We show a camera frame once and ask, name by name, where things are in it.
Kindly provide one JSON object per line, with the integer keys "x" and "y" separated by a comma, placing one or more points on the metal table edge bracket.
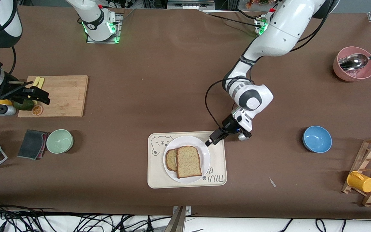
{"x": 180, "y": 219}

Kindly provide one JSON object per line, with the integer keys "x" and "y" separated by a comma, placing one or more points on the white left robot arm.
{"x": 288, "y": 25}

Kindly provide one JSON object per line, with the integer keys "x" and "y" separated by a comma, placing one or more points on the metal spoon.
{"x": 353, "y": 62}

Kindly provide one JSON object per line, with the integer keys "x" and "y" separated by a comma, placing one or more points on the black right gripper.
{"x": 11, "y": 90}

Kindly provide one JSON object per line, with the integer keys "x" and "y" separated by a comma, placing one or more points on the cream tray with bear print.
{"x": 155, "y": 180}

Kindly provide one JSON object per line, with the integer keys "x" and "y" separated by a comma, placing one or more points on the plain brown bread slice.
{"x": 188, "y": 162}

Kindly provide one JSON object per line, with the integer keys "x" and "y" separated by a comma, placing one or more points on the yellow mug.
{"x": 361, "y": 182}

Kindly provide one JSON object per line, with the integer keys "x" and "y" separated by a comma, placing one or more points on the yellow lemon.
{"x": 5, "y": 102}

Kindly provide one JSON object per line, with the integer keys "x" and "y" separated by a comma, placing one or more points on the orange slice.
{"x": 37, "y": 110}

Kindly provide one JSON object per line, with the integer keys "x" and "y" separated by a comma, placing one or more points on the dark green avocado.
{"x": 24, "y": 106}

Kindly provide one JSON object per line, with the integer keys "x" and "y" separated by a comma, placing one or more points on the wooden cutting board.
{"x": 66, "y": 96}

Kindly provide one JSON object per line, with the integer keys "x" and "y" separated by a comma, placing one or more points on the small white paper scrap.
{"x": 272, "y": 182}

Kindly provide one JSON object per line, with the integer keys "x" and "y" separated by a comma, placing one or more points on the wooden peg drying rack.
{"x": 370, "y": 148}

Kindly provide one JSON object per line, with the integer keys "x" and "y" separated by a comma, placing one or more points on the round white plate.
{"x": 187, "y": 141}

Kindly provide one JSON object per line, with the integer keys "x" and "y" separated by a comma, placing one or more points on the pale green bowl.
{"x": 60, "y": 141}

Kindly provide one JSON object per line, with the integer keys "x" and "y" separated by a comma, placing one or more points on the dark grey cloth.
{"x": 31, "y": 144}

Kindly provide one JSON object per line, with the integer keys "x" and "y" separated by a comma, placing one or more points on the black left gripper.
{"x": 227, "y": 124}

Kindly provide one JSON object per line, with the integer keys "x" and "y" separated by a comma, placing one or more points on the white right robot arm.
{"x": 92, "y": 19}

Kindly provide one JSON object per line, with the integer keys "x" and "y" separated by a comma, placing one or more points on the clear crystal pieces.
{"x": 356, "y": 73}

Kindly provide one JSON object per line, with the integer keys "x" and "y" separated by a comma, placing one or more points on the blue bowl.
{"x": 317, "y": 139}

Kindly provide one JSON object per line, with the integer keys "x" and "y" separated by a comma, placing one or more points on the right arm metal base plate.
{"x": 118, "y": 29}

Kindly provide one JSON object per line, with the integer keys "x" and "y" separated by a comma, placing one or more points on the pink bowl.
{"x": 340, "y": 72}

